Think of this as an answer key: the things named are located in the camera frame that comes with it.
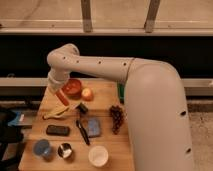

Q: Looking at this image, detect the banana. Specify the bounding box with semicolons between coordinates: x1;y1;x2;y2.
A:
42;105;69;120

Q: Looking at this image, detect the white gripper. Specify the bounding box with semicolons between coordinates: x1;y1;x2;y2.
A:
47;70;70;95

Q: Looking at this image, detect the red bowl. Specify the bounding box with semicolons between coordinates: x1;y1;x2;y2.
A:
62;78;82;97

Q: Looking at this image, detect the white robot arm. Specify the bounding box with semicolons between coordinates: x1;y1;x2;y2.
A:
47;44;194;171

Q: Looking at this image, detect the blue cup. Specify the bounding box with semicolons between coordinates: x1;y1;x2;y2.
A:
33;139;52;158

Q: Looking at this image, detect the black chair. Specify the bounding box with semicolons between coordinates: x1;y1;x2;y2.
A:
0;106;24;171

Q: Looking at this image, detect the apple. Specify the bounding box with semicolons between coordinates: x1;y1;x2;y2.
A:
81;88;93;101

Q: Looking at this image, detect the bunch of dark grapes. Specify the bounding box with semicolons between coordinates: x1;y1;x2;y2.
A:
109;106;124;134

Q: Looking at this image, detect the small metal cup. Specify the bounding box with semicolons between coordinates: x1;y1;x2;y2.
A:
57;143;73;159

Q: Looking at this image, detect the green tray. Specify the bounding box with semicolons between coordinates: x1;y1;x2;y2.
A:
117;84;124;103

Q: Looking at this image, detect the black rectangular case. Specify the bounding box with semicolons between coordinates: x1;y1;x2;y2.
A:
46;125;70;136

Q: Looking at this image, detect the small black clip object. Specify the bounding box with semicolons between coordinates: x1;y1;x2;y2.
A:
76;103;88;115

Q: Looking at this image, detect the blue sponge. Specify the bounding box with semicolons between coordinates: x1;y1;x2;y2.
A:
88;117;101;138

